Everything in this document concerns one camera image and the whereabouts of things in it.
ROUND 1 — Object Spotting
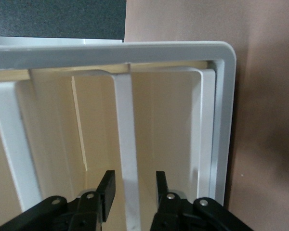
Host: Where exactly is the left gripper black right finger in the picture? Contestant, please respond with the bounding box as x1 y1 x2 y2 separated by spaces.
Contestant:
151 170 254 231

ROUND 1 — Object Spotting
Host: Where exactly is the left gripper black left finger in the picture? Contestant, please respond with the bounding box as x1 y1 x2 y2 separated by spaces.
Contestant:
0 169 117 231

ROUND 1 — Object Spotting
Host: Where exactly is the white drawer cabinet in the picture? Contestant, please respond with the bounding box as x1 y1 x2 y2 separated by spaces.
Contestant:
0 40 238 212

